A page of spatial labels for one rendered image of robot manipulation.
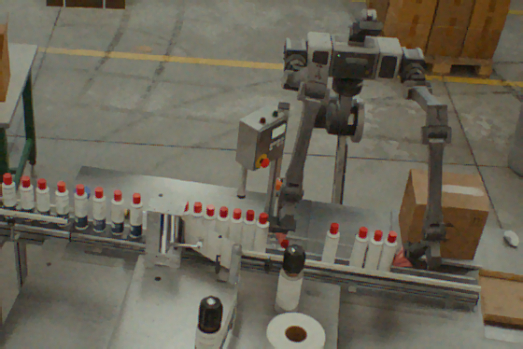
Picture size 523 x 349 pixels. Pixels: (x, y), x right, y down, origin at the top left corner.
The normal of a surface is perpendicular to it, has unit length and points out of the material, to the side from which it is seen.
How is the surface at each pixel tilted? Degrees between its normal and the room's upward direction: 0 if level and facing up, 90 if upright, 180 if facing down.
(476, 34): 88
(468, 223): 90
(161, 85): 0
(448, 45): 90
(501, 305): 0
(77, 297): 0
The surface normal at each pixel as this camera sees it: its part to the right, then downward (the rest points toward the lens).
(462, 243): -0.04, 0.59
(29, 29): 0.10, -0.80
